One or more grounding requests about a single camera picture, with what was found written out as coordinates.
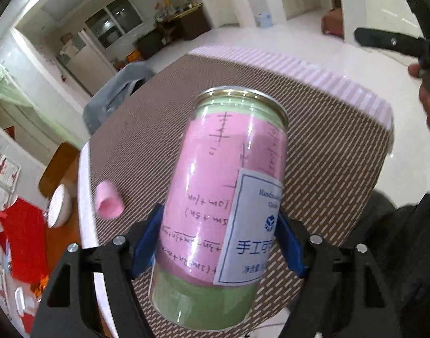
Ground clear jar pink green contents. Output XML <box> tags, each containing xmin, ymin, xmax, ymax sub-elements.
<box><xmin>149</xmin><ymin>86</ymin><xmax>288</xmax><ymax>331</ymax></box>

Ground small pink cup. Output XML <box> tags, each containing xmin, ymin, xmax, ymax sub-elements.
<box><xmin>94</xmin><ymin>181</ymin><xmax>124</xmax><ymax>220</ymax></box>

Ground white ceramic bowl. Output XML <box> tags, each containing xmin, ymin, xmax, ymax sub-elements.
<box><xmin>47</xmin><ymin>184</ymin><xmax>72</xmax><ymax>228</ymax></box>

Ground red bag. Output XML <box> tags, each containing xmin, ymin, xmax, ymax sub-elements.
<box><xmin>0</xmin><ymin>198</ymin><xmax>49</xmax><ymax>284</ymax></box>

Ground brown polka dot tablecloth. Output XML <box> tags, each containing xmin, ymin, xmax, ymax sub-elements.
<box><xmin>89</xmin><ymin>46</ymin><xmax>395</xmax><ymax>338</ymax></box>

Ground grey covered chair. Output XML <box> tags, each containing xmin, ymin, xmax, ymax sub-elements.
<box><xmin>83</xmin><ymin>62</ymin><xmax>155</xmax><ymax>135</ymax></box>

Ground white refrigerator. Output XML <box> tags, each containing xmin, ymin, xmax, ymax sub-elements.
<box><xmin>57</xmin><ymin>30</ymin><xmax>115</xmax><ymax>96</ymax></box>

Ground green door curtain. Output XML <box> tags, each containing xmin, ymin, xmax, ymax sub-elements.
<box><xmin>0</xmin><ymin>64</ymin><xmax>33</xmax><ymax>108</ymax></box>

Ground dark wooden desk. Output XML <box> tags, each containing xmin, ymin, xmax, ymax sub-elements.
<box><xmin>155</xmin><ymin>4</ymin><xmax>212</xmax><ymax>44</ymax></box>

